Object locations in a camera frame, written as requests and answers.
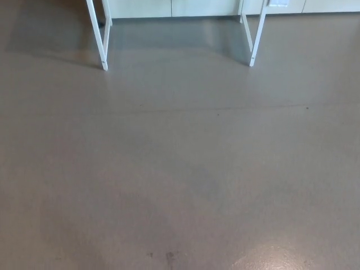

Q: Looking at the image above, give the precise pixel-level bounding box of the white table leg frame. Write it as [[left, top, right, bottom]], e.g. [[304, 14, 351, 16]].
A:
[[239, 0, 268, 68], [85, 0, 114, 71]]

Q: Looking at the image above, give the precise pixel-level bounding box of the white cabinet door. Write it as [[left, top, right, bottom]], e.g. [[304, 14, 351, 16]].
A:
[[303, 0, 360, 14], [241, 0, 305, 15], [171, 0, 240, 17]]

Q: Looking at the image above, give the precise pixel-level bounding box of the white cabinet door 2D03 print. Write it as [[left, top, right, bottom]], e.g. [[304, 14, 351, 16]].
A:
[[108, 0, 173, 19]]

